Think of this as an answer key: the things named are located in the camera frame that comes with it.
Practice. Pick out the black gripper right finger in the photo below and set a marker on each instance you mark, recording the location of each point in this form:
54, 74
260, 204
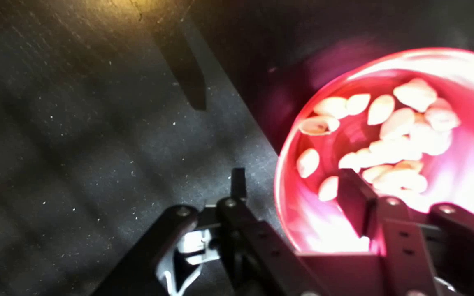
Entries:
428, 256

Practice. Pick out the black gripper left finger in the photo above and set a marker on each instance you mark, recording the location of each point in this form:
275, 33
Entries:
237, 256

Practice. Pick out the pale nut pile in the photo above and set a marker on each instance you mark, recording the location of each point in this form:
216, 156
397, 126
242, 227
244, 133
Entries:
402, 141

